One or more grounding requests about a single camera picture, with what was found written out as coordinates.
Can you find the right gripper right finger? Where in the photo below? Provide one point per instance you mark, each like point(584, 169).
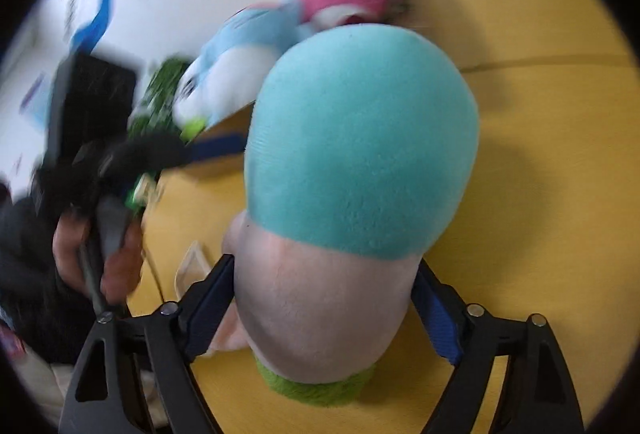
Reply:
point(537, 393)

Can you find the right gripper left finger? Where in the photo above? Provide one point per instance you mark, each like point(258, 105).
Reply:
point(106, 392)

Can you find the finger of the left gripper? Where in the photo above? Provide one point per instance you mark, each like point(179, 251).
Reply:
point(216, 147)

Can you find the panda plush green bow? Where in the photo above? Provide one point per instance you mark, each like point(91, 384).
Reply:
point(192, 126)

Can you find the light blue elephant plush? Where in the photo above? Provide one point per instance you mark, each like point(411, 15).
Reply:
point(228, 73)

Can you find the pink pig plush teal back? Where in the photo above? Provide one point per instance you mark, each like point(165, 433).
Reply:
point(362, 141)

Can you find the green potted plant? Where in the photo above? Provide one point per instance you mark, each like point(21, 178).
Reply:
point(154, 111)

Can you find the brown cardboard box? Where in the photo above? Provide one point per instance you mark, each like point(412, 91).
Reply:
point(239, 121)

